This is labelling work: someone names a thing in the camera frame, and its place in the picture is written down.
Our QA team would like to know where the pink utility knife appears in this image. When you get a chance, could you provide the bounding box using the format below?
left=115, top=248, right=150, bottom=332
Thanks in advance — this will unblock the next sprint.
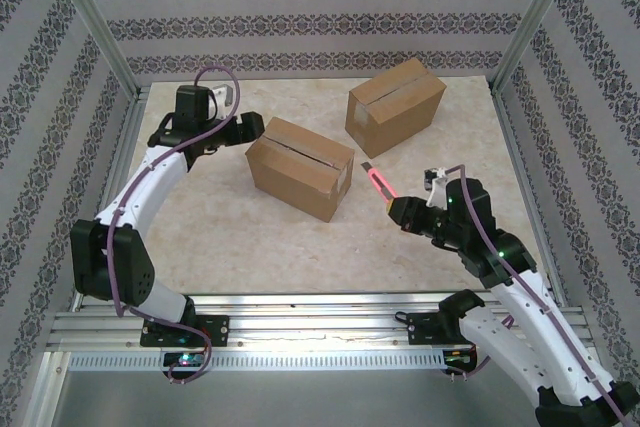
left=360, top=161, right=401, bottom=204

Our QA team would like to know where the brown cardboard box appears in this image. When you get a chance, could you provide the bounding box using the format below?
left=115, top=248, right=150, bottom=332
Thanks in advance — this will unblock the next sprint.
left=244, top=115, right=356, bottom=223
left=344, top=57, right=446, bottom=161

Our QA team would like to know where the grey metal panel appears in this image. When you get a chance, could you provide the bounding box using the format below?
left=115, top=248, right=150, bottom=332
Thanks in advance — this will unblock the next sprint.
left=49, top=369, right=589, bottom=427

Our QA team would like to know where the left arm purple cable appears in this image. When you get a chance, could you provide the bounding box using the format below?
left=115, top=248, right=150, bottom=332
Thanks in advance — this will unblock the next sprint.
left=105, top=64, right=242, bottom=386

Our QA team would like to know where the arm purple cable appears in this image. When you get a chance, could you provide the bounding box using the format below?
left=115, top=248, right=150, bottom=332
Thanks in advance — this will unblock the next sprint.
left=442, top=164, right=632, bottom=427
left=105, top=64, right=242, bottom=386

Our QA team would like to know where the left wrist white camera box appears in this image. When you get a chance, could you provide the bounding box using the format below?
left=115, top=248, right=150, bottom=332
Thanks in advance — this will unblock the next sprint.
left=208, top=84, right=236, bottom=108

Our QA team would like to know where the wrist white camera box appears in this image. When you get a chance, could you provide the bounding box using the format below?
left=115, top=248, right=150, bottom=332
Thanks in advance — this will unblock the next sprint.
left=422, top=166, right=452, bottom=209
left=208, top=84, right=236, bottom=108

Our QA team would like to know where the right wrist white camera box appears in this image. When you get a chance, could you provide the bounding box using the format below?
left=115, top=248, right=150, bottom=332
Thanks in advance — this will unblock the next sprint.
left=422, top=166, right=452, bottom=209

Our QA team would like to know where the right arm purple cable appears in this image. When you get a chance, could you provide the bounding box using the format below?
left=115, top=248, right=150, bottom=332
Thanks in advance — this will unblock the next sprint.
left=442, top=164, right=632, bottom=427

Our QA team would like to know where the aluminium side rail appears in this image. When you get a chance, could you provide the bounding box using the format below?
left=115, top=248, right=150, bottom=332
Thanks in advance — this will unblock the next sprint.
left=492, top=86, right=569, bottom=308
left=69, top=85, right=151, bottom=313

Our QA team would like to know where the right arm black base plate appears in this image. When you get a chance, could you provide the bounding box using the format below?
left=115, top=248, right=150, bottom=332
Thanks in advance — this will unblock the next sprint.
left=407, top=311, right=499, bottom=347

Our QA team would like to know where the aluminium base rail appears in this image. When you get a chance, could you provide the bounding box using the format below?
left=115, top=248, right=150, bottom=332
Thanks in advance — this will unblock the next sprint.
left=47, top=291, right=594, bottom=354

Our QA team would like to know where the aluminium frame post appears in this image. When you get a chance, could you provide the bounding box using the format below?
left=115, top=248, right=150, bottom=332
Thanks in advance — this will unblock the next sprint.
left=489, top=0, right=586, bottom=96
left=42, top=0, right=141, bottom=98

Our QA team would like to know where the white slotted cable duct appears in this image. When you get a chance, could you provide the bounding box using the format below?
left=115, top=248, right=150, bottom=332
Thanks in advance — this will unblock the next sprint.
left=67, top=350, right=449, bottom=372

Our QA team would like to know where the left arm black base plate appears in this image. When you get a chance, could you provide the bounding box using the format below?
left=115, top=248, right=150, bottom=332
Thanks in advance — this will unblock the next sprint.
left=139, top=315, right=231, bottom=348

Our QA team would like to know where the aluminium lower frame bar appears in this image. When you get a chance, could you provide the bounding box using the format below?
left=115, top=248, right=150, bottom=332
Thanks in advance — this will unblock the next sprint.
left=24, top=350, right=71, bottom=427

